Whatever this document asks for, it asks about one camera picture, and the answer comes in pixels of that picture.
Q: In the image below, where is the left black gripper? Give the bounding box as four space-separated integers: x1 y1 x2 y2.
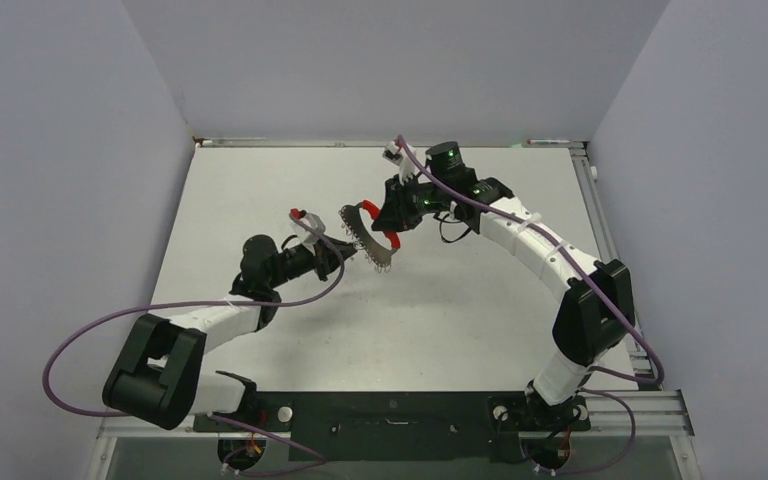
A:
266 234 356 290

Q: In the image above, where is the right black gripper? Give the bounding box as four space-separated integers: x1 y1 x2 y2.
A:
374 171 451 232

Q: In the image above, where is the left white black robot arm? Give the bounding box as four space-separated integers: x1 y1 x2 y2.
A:
102 235 358 430

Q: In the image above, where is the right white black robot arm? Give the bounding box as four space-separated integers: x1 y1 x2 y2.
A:
372 139 635 428

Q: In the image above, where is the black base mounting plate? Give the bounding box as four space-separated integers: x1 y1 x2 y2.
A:
193 391 591 462

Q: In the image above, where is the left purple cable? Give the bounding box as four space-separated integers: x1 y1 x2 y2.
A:
42 215 346 478

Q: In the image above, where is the purple cable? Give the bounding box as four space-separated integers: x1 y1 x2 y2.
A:
393 135 666 478
42 215 346 478

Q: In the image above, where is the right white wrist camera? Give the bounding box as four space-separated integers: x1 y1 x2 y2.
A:
382 140 417 185

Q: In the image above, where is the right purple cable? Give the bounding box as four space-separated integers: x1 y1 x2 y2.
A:
393 135 666 478

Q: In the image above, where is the back aluminium rail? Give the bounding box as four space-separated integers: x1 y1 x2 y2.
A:
193 137 587 150

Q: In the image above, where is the aluminium rail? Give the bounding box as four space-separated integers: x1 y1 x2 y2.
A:
97 390 694 440
569 142 654 376
193 137 587 150

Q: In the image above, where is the right aluminium rail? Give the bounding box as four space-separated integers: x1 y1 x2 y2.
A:
569 142 654 376

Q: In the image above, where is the front aluminium rail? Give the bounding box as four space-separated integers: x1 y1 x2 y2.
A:
97 390 694 440

